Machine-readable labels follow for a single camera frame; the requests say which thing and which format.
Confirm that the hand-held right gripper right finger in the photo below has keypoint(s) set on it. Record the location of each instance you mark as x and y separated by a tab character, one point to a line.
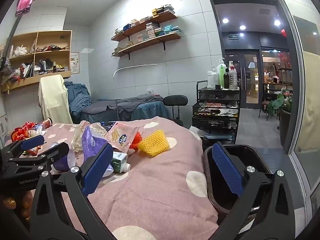
227	170

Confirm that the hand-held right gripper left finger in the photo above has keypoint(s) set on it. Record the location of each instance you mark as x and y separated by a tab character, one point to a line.
97	166

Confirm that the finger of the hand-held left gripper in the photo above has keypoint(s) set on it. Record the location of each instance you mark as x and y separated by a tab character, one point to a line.
58	150
32	141

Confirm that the white plastic bag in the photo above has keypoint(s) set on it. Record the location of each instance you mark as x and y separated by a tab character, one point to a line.
77	140

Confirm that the green and white milk carton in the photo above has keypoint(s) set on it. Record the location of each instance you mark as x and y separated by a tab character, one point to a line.
118	161

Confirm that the purple plastic bag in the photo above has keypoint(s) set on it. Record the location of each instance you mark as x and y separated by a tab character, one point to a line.
91	142

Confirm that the black trash bin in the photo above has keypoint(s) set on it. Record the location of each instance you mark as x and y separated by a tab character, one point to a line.
252	155

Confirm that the pink snack packet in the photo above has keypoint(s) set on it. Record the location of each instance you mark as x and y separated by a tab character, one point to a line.
120	135

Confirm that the blue cookie packet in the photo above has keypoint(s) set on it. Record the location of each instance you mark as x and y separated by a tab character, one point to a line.
107	125

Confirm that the orange foam fruit net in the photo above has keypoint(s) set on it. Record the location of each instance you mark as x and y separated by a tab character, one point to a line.
136	141

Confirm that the yellow foam fruit net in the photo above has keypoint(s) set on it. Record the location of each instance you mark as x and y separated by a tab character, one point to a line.
153	142

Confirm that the person's left hand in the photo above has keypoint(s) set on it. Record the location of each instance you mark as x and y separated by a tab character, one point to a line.
25	206

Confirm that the red snack wrapper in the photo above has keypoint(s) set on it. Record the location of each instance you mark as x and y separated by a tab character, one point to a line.
32	151

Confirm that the translucent plastic container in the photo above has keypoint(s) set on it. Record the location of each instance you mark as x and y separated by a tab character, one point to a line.
62	162

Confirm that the red ribbon bow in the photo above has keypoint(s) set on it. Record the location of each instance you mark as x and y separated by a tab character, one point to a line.
22	130

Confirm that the red paper cup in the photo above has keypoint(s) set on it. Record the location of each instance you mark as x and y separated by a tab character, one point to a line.
46	123

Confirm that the black trolley cart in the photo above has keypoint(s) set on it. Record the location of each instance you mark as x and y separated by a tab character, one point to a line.
215	123

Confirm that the cream towel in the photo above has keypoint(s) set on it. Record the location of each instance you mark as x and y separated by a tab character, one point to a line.
53	97

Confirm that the blue bedding pile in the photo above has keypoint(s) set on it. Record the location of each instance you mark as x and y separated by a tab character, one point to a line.
78	97

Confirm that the pink polka dot blanket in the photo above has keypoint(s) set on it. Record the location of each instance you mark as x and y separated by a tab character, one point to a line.
155	180

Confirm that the grey blanket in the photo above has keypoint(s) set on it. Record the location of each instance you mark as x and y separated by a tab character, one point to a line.
130	103

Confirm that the massage bed with blue skirt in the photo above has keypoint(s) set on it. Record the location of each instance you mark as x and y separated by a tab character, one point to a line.
150	111

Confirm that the pile of folded clothes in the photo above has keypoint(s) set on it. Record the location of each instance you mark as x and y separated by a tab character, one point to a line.
50	66

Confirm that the potted green plant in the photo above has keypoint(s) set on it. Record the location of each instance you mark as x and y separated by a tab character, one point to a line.
277	103

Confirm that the black round stool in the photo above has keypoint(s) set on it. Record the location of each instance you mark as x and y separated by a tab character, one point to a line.
175	100

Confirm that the dark bottle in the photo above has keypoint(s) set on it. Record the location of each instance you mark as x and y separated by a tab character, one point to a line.
226	80

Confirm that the wooden cubby shelf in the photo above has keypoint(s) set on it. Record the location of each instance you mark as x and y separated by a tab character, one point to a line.
50	51

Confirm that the white cloth bundle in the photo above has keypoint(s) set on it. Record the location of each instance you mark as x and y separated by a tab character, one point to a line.
20	50

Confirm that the clear bottle with red cap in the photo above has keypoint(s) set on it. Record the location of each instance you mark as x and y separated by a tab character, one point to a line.
233	78

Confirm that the white pump bottle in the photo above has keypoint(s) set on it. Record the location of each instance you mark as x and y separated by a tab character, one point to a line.
212	78

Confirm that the glass door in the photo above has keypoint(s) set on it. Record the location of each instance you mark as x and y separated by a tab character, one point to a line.
251	80

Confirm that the green pump bottle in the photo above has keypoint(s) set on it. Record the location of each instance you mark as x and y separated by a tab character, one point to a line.
221	75

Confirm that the white curved lamp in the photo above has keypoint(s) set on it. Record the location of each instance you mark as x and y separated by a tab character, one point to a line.
135	67

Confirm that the black phone stand pole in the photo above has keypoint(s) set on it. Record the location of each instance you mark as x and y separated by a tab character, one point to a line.
11	36

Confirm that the row of stacked boxes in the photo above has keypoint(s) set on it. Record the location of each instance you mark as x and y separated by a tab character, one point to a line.
152	30
160	10

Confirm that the red hanging decoration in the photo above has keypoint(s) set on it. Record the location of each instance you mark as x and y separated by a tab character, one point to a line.
283	33

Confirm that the small wall poster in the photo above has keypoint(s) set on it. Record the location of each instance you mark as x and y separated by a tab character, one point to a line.
75	62

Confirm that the wooden wall shelf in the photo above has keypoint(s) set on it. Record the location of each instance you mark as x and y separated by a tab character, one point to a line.
150	25
150	45

